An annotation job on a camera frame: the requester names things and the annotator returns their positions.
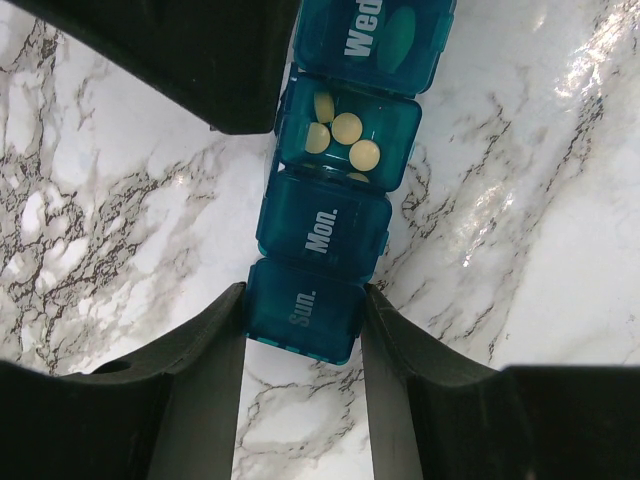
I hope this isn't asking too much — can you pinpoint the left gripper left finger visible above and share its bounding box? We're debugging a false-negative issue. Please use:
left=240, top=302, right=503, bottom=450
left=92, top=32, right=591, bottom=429
left=1, top=283, right=245, bottom=479

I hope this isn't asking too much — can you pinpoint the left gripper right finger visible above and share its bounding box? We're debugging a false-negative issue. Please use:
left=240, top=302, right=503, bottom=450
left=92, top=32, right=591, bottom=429
left=361, top=287, right=639, bottom=479

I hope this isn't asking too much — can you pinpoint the teal weekly pill organizer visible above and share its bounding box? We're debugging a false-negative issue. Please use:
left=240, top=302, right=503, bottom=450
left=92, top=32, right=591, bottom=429
left=244, top=1, right=455, bottom=365

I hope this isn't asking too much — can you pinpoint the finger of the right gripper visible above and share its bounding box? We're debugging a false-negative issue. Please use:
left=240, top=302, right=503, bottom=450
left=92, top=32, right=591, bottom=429
left=32, top=0, right=300, bottom=135

